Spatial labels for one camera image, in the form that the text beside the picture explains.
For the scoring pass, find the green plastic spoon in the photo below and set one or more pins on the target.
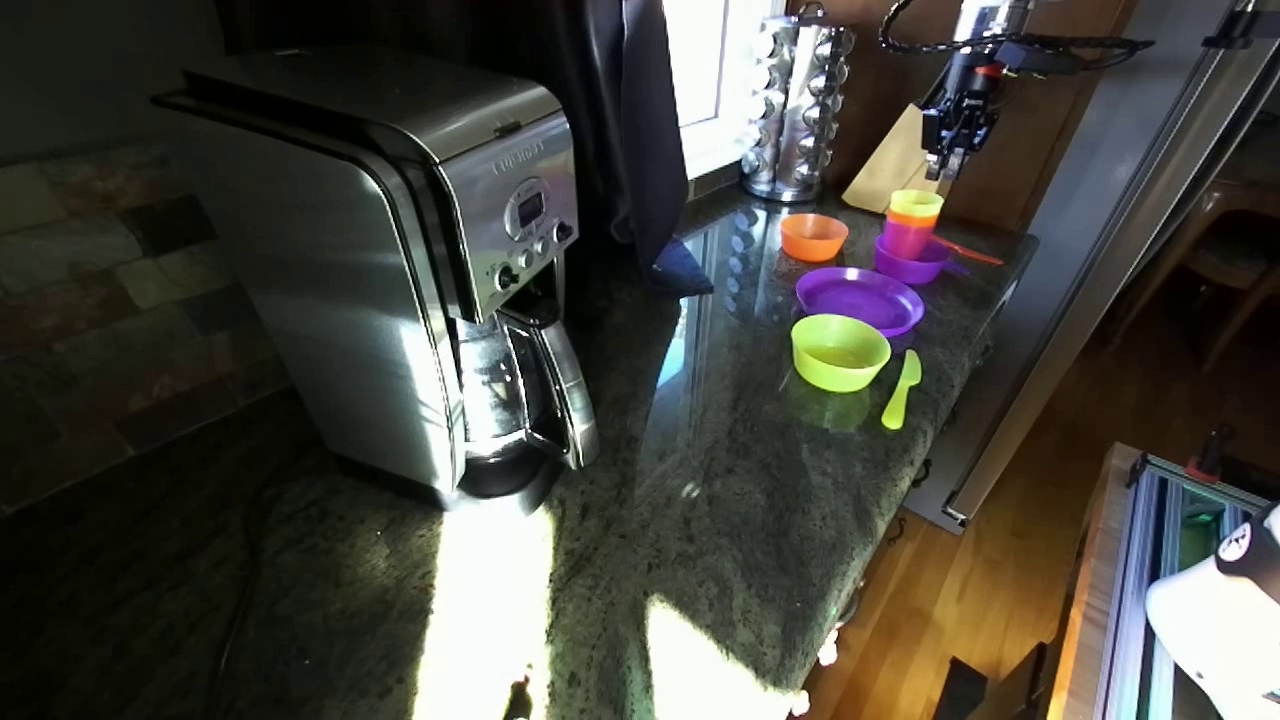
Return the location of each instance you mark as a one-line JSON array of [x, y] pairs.
[[901, 393]]

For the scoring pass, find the purple plastic bowl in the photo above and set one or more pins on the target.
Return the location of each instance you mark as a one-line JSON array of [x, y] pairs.
[[913, 273]]

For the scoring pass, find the wooden knife block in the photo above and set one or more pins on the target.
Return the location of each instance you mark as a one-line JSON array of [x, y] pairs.
[[881, 174]]

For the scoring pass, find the purple plastic cup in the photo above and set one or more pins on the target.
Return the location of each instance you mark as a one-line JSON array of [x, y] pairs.
[[906, 248]]

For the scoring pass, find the orange plastic bowl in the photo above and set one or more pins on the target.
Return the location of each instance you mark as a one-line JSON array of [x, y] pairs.
[[813, 241]]

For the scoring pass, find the green plastic bowl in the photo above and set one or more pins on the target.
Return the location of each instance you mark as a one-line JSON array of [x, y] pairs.
[[842, 360]]

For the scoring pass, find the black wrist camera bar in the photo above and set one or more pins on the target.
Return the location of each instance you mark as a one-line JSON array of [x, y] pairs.
[[1072, 50]]

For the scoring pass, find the glass coffee carafe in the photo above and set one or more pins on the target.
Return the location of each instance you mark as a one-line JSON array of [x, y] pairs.
[[515, 402]]

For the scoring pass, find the purple plastic plate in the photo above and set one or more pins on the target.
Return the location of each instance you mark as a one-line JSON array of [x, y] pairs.
[[862, 298]]

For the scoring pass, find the stainless steel refrigerator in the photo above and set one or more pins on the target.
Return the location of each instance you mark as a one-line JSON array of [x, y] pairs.
[[1066, 267]]

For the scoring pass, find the wooden chair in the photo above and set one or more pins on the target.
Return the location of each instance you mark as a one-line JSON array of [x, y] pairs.
[[1235, 267]]

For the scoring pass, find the orange plastic fork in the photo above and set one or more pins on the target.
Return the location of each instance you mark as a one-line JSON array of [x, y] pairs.
[[977, 255]]

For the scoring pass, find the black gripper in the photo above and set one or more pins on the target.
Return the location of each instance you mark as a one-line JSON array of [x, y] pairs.
[[961, 113]]

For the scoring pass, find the orange plastic cup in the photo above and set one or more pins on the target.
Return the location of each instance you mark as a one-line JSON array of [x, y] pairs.
[[913, 225]]

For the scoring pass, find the blue cloth corner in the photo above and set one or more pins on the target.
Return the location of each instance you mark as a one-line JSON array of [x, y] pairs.
[[683, 271]]

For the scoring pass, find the metal spice rack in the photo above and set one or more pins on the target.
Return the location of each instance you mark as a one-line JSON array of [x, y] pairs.
[[799, 104]]

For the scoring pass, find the dark curtain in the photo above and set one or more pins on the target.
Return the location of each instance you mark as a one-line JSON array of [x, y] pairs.
[[624, 123]]

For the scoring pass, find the yellow plastic cup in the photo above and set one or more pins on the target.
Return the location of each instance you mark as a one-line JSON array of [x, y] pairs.
[[917, 207]]

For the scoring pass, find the bright window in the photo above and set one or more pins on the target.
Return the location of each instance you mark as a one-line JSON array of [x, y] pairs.
[[706, 81]]

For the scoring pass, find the stainless steel coffee maker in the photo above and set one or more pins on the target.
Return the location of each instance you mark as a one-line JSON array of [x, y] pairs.
[[361, 267]]

